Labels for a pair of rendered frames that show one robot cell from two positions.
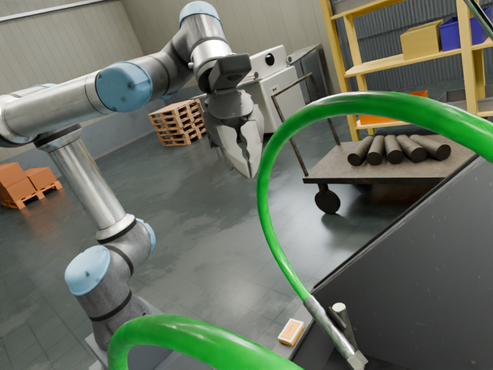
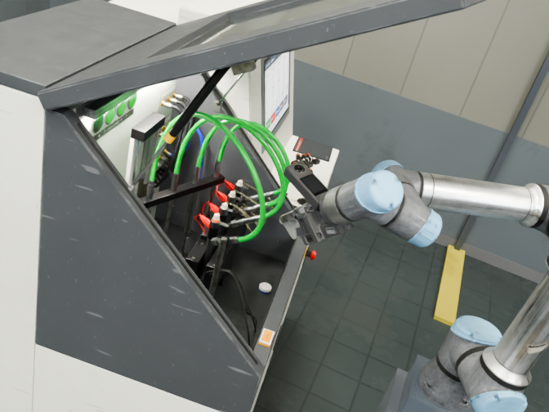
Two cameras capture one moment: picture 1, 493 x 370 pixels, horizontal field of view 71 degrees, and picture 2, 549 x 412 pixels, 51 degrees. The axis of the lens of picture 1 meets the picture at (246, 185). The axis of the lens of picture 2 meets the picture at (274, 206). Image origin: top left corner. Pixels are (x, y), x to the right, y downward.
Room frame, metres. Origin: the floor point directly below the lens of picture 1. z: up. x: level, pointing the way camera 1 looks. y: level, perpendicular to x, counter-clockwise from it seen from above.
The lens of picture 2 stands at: (1.33, -0.75, 1.97)
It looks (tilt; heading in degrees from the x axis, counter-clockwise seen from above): 30 degrees down; 140
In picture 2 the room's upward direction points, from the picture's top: 16 degrees clockwise
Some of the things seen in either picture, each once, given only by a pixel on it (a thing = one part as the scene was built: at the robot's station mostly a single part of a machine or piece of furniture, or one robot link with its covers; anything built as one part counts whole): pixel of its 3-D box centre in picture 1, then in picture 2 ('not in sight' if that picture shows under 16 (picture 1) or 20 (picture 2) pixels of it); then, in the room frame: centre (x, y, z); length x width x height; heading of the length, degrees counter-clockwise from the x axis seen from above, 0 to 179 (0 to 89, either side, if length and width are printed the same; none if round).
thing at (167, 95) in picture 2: not in sight; (167, 128); (-0.17, -0.01, 1.20); 0.13 x 0.03 x 0.31; 135
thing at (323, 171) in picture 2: not in sight; (300, 176); (-0.20, 0.60, 0.96); 0.70 x 0.22 x 0.03; 135
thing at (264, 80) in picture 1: (269, 92); not in sight; (5.73, -0.88, 0.62); 2.64 x 0.66 x 1.24; 128
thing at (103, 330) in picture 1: (117, 313); (452, 375); (0.79, 0.44, 0.95); 0.15 x 0.15 x 0.10
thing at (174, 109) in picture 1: (179, 123); not in sight; (7.77, 0.91, 0.38); 1.13 x 0.74 x 0.77; 37
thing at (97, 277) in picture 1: (97, 277); (470, 346); (0.79, 0.44, 1.07); 0.13 x 0.12 x 0.14; 153
